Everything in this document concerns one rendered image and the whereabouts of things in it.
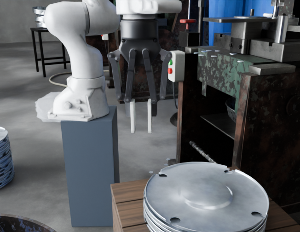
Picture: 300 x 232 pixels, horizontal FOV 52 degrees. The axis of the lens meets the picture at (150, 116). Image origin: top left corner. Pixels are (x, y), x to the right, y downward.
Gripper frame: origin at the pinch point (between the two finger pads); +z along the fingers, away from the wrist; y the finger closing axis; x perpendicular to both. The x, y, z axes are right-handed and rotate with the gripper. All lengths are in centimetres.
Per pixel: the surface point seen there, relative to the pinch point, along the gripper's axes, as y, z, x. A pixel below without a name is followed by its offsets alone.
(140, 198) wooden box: 1.5, 25.0, -6.6
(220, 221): -16.9, 20.3, 8.5
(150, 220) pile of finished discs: -1.9, 22.1, 6.4
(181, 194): -9.2, 19.5, -0.2
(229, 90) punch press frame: -30, 8, -53
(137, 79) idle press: 21, 36, -207
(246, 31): -35, -14, -58
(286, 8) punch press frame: -60, -22, -88
